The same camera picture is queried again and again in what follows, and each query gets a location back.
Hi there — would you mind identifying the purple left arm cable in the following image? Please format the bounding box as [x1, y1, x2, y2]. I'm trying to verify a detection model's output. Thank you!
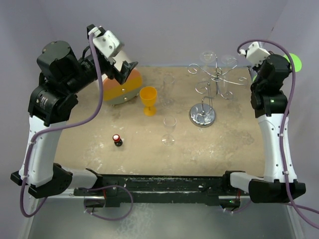
[19, 33, 135, 221]

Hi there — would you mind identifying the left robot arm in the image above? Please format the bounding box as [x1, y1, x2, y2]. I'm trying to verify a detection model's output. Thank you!
[10, 40, 98, 199]

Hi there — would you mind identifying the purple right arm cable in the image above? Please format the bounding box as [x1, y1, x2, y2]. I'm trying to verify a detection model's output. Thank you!
[223, 38, 319, 215]

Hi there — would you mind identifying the tall clear champagne flute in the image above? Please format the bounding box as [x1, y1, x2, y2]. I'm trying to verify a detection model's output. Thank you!
[161, 75, 175, 108]

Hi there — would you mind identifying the clear stemmed wine glass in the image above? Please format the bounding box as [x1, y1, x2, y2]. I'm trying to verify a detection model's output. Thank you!
[161, 116, 177, 146]

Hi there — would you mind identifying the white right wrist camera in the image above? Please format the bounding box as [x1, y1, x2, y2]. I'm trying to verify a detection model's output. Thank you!
[238, 41, 270, 66]

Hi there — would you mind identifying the yellow plastic wine glass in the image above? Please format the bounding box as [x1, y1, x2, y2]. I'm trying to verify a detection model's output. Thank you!
[139, 86, 157, 117]

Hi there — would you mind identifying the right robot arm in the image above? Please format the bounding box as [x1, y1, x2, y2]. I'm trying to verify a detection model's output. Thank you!
[221, 54, 306, 203]

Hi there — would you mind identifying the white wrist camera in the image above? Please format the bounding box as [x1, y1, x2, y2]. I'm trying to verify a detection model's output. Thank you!
[87, 24, 124, 59]
[238, 41, 270, 66]

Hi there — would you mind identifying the clear ribbed flute glass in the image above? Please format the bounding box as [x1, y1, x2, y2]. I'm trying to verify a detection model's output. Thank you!
[219, 55, 238, 98]

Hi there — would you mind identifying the chrome wine glass rack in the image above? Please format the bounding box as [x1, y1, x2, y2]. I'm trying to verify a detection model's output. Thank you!
[187, 55, 248, 127]

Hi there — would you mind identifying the green plastic wine glass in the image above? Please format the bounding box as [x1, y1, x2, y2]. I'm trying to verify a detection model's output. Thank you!
[252, 53, 302, 82]

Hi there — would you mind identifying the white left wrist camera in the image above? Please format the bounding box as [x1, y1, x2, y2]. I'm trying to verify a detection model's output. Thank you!
[87, 24, 124, 59]

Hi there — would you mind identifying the small red-capped bottle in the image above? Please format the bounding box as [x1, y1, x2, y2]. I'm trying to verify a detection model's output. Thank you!
[112, 134, 123, 147]

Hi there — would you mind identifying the short clear wine glass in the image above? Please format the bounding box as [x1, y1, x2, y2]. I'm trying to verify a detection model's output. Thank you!
[200, 51, 217, 70]

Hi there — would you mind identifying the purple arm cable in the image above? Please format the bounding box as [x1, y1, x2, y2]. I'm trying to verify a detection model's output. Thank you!
[19, 33, 135, 221]
[223, 38, 319, 215]

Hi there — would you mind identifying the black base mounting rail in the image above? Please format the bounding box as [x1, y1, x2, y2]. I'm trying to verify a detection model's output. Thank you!
[74, 174, 247, 207]

